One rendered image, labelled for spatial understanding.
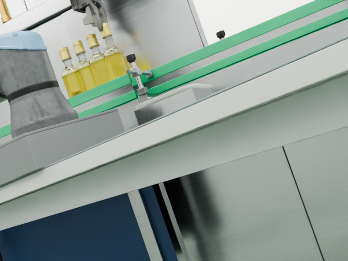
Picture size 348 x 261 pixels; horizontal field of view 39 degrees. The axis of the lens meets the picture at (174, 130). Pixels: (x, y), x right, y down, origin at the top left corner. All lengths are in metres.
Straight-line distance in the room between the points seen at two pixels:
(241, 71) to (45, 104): 0.64
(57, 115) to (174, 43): 0.76
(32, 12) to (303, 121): 1.51
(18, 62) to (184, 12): 0.78
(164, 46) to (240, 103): 1.12
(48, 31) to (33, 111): 0.95
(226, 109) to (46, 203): 0.57
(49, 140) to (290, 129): 0.53
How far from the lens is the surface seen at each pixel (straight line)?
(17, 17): 2.06
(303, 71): 0.59
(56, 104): 1.09
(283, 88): 0.61
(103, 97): 1.55
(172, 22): 1.75
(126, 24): 1.81
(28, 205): 1.17
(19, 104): 1.10
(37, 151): 1.00
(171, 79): 1.56
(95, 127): 1.09
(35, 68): 1.10
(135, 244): 1.58
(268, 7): 1.68
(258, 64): 1.48
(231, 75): 1.49
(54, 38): 1.98
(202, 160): 0.76
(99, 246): 1.64
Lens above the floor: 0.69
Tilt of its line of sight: 2 degrees up
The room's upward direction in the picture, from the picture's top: 19 degrees counter-clockwise
